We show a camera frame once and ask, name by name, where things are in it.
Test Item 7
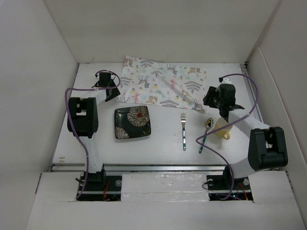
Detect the silver spoon teal handle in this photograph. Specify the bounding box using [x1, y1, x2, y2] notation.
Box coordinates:
[199, 118, 214, 154]

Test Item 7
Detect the silver fork teal handle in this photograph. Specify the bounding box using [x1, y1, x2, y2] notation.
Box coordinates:
[180, 113, 187, 151]

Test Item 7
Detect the floral patterned cloth placemat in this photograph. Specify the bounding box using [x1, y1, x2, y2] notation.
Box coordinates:
[117, 56, 207, 113]

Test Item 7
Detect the black floral square plate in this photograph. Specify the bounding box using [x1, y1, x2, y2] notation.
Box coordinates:
[114, 105, 152, 139]

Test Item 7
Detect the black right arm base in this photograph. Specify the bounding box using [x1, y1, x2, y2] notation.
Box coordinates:
[202, 166, 253, 201]

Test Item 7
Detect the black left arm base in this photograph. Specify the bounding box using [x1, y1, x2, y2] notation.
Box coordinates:
[75, 169, 122, 202]

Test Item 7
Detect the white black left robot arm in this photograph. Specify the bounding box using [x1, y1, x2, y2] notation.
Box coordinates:
[64, 70, 120, 190]

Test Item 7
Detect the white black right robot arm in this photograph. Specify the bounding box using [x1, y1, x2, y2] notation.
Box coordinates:
[203, 83, 288, 189]

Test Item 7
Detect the yellow ceramic cup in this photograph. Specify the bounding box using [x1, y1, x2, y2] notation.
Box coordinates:
[214, 117, 233, 140]

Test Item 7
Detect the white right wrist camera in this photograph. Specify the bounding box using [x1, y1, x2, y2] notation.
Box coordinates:
[219, 77, 232, 84]

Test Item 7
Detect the aluminium rail right side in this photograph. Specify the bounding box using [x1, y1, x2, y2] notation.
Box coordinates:
[240, 62, 264, 122]

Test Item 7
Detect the aluminium rail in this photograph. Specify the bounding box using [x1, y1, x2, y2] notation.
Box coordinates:
[240, 62, 264, 122]
[49, 163, 225, 172]

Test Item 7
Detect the aluminium rail front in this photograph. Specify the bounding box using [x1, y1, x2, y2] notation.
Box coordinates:
[49, 163, 225, 172]

